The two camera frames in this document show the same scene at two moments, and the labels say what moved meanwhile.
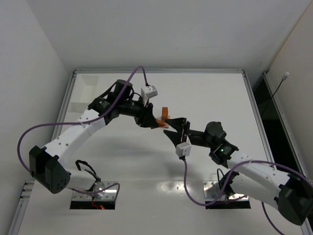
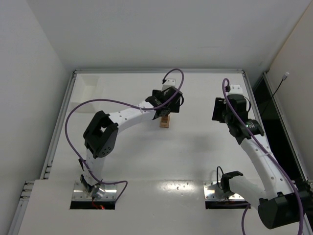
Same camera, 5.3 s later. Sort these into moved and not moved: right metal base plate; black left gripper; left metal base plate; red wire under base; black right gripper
Moved: black right gripper; black left gripper
Not moved: left metal base plate; red wire under base; right metal base plate
